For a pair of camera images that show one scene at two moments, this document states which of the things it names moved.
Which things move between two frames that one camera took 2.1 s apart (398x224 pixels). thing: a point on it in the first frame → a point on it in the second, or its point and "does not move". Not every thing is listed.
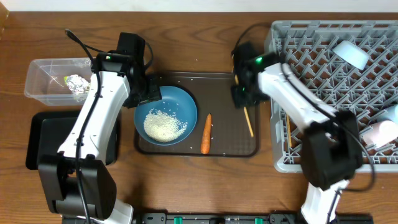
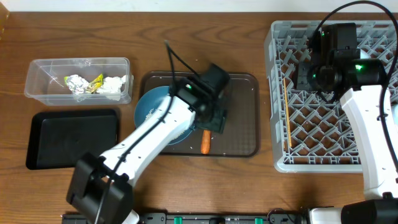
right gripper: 240,102 → 302,70
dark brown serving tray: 223,129 does not move
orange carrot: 206,139 does not move
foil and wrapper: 78,85 does not move
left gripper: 155,94 → 219,124
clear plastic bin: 58,81 does not move
